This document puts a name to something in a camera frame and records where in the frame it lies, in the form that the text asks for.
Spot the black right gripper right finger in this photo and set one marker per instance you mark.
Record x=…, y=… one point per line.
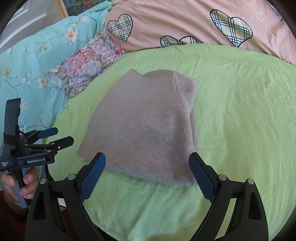
x=248, y=220

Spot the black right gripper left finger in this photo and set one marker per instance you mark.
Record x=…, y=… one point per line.
x=45, y=221

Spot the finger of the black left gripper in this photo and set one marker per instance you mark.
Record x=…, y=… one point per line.
x=36, y=135
x=56, y=145

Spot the beige knit sweater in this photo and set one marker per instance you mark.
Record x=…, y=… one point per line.
x=146, y=128

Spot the person's left hand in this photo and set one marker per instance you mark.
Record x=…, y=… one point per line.
x=27, y=191

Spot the dark red left sleeve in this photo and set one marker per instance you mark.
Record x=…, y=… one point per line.
x=13, y=219

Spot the teal floral quilt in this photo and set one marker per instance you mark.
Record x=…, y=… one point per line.
x=25, y=67

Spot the pink purple floral pillow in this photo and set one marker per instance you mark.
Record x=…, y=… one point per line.
x=76, y=72

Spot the green bed sheet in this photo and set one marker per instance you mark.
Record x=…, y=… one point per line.
x=245, y=117

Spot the gold-framed landscape painting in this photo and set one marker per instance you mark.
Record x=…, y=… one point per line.
x=76, y=7

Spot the pink heart-patterned duvet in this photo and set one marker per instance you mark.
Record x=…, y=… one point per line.
x=252, y=25

